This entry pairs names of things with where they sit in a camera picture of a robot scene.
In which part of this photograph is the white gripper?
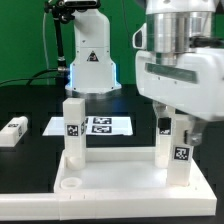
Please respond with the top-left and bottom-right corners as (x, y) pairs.
(135, 48), (224, 146)

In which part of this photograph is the white desk top tray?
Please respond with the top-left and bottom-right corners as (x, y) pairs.
(54, 147), (196, 193)

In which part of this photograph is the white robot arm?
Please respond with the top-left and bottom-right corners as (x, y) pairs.
(64, 0), (224, 145)

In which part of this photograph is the fiducial marker sheet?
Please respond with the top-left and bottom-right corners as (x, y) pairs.
(43, 116), (133, 136)

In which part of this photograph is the white L-shaped corner guide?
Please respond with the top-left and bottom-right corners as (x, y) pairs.
(0, 146), (218, 222)

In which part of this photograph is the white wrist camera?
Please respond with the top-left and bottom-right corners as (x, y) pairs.
(132, 23), (147, 50)

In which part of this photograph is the grey cable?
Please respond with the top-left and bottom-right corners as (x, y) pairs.
(41, 13), (51, 85)

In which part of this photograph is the black cable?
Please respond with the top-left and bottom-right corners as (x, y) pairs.
(0, 68), (69, 88)

